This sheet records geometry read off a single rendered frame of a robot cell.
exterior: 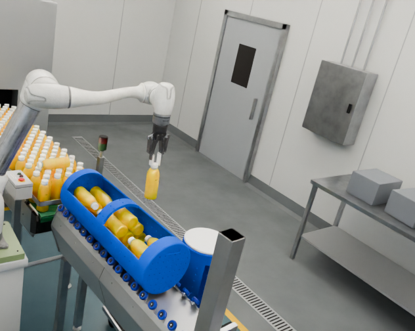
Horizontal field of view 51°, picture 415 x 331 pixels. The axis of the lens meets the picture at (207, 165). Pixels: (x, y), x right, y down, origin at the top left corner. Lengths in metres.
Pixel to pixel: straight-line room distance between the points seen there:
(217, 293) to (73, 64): 6.10
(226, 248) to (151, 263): 0.82
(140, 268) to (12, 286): 0.65
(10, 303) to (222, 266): 1.38
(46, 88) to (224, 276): 1.17
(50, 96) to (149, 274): 0.91
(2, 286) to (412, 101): 3.97
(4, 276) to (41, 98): 0.86
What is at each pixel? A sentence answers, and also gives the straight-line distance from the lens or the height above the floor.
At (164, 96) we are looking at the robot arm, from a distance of 2.17.
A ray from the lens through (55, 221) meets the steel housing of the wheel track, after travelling 2.82.
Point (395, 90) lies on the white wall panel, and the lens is 4.91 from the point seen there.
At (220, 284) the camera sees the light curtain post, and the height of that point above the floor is 1.55.
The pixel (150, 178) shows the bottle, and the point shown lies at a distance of 2.34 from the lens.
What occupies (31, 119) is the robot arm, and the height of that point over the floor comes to 1.61.
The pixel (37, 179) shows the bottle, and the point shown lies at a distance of 2.89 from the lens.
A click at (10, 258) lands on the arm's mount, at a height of 1.02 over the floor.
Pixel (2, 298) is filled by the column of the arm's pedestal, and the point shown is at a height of 0.79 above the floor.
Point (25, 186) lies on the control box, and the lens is 2.75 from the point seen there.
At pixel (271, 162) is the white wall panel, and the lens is 5.91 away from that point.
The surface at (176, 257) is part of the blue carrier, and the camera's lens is 2.12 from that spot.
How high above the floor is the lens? 2.31
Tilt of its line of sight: 21 degrees down
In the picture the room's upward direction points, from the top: 13 degrees clockwise
